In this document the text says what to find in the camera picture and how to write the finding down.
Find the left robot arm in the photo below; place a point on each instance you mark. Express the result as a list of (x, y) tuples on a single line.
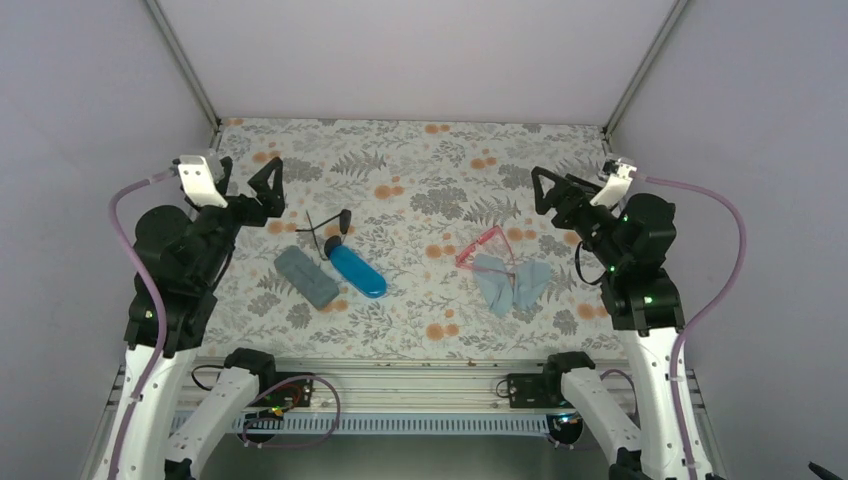
[(180, 256)]

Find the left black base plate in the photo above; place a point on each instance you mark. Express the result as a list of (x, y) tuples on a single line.
[(297, 394)]

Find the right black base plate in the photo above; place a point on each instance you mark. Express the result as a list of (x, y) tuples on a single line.
[(533, 391)]

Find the pink sunglasses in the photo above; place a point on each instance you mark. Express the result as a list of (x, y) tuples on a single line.
[(482, 249)]

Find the blue translucent glasses case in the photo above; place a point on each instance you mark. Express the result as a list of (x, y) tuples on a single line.
[(358, 272)]

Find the grey glasses case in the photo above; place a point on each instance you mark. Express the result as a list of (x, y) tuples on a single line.
[(307, 278)]

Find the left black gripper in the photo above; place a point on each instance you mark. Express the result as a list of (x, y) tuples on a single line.
[(272, 203)]

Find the aluminium frame post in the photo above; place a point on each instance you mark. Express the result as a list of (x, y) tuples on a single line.
[(186, 69), (655, 47)]

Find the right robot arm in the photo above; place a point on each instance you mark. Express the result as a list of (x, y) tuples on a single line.
[(646, 313)]

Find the right aluminium frame post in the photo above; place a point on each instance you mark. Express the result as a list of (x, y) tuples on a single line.
[(655, 47)]

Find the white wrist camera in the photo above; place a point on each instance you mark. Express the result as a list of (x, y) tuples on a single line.
[(199, 175), (618, 173)]

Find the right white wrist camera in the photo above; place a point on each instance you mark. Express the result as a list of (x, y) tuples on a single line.
[(618, 173)]

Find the light blue cleaning cloth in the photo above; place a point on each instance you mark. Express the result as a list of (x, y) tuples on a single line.
[(530, 281), (495, 283)]

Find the aluminium mounting rail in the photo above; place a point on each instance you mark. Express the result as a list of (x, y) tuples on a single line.
[(409, 386)]

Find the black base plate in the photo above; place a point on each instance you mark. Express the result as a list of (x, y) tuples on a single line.
[(297, 394), (533, 391)]

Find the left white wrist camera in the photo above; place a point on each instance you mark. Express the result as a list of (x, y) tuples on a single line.
[(199, 175)]

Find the left aluminium frame post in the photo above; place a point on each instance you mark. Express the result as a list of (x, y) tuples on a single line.
[(186, 69)]

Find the black sunglasses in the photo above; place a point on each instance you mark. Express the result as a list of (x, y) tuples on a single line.
[(343, 220)]

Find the white slotted cable duct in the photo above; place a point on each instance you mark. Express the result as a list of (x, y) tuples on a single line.
[(521, 424)]

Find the floral table mat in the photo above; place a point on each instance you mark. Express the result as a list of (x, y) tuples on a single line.
[(419, 194)]

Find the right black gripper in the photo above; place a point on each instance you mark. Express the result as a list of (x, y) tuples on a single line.
[(577, 190)]

